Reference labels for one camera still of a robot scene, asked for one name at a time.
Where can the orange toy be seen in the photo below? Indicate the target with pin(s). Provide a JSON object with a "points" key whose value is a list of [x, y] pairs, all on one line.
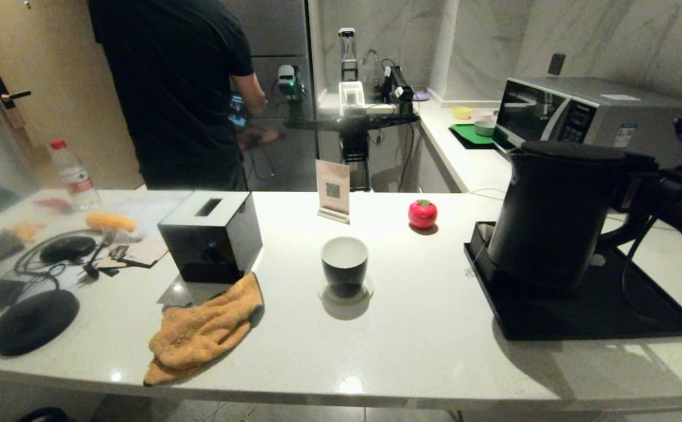
{"points": [[27, 232]]}

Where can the dark wall socket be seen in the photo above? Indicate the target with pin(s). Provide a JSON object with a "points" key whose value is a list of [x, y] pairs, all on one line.
{"points": [[556, 64]]}

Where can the laptop with blue screen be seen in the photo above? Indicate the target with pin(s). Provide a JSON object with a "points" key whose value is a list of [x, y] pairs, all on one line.
{"points": [[237, 114]]}

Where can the green tray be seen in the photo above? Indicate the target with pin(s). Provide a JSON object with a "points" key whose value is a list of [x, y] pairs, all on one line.
{"points": [[464, 135]]}

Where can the black electric kettle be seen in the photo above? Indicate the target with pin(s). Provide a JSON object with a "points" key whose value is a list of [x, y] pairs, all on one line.
{"points": [[552, 223]]}

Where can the red tomato toy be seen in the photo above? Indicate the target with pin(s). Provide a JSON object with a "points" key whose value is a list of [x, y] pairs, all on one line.
{"points": [[422, 214]]}

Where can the person in black shirt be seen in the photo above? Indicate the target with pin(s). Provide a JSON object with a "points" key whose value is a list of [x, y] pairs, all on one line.
{"points": [[171, 88]]}

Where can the black tissue box white lid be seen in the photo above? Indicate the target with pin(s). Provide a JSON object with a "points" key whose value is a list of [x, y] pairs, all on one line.
{"points": [[211, 246]]}

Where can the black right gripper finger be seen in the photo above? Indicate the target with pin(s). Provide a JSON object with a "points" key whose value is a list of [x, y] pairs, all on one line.
{"points": [[637, 190]]}

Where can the orange microfiber cloth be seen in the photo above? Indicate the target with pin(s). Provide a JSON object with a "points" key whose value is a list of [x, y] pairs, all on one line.
{"points": [[200, 334]]}

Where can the clear plastic wrapper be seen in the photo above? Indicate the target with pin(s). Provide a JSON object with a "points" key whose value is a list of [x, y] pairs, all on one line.
{"points": [[123, 237]]}

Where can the black mug white inside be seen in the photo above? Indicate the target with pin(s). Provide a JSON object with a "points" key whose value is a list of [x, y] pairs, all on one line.
{"points": [[344, 275]]}

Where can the black serving tray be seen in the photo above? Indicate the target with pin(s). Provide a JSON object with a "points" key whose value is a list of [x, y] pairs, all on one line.
{"points": [[581, 316]]}

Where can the pale green bowl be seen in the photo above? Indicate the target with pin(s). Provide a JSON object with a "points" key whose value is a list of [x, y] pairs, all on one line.
{"points": [[484, 128]]}

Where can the black round base part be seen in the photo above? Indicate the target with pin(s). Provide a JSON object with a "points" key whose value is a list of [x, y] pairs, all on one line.
{"points": [[42, 416]]}

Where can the red chili toy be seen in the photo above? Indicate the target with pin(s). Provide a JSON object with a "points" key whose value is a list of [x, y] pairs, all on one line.
{"points": [[54, 205]]}

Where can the yellow corn toy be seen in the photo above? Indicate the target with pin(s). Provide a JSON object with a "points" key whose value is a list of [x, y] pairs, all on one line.
{"points": [[109, 223]]}

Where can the silver microwave oven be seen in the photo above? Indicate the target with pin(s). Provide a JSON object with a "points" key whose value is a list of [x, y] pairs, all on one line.
{"points": [[587, 111]]}

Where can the black power plug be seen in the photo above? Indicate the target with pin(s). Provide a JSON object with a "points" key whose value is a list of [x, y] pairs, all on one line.
{"points": [[89, 271]]}

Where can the water bottle red cap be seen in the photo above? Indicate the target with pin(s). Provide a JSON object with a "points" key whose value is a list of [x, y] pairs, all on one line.
{"points": [[76, 180]]}

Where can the grey refrigerator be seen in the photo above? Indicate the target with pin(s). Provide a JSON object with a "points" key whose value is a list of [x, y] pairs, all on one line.
{"points": [[282, 29]]}

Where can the yellow bowl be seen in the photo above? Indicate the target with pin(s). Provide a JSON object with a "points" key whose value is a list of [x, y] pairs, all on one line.
{"points": [[461, 113]]}

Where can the background robot arm black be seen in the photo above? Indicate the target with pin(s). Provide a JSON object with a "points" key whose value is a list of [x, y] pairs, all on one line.
{"points": [[399, 88]]}

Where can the black round kettle base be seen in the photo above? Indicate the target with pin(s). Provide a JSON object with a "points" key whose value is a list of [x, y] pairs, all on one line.
{"points": [[31, 322]]}

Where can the brown tea packet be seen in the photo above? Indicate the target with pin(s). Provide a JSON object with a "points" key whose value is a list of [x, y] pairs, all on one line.
{"points": [[143, 253]]}

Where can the white basket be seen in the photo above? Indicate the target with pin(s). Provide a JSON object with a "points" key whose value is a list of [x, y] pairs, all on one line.
{"points": [[341, 98]]}

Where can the metal faucet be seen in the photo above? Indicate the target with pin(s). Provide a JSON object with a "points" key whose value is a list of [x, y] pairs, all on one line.
{"points": [[375, 73]]}

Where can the QR code sign stand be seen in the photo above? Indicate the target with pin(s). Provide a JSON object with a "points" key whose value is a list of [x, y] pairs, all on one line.
{"points": [[332, 187]]}

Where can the background robot arm green light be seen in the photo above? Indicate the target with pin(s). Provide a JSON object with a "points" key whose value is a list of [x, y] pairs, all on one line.
{"points": [[287, 81]]}

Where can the black organizer box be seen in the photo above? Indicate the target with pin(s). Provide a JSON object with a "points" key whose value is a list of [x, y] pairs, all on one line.
{"points": [[478, 249]]}

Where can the pink bowl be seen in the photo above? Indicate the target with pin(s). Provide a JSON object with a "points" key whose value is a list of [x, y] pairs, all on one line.
{"points": [[481, 115]]}

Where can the black computer mouse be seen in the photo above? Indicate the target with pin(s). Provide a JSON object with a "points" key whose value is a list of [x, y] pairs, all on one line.
{"points": [[67, 249]]}

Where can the black background robot stand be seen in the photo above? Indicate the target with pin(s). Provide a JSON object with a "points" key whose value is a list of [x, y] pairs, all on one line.
{"points": [[353, 146]]}

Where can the wooden side table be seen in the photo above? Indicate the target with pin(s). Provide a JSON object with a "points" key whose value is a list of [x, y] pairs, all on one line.
{"points": [[259, 138]]}

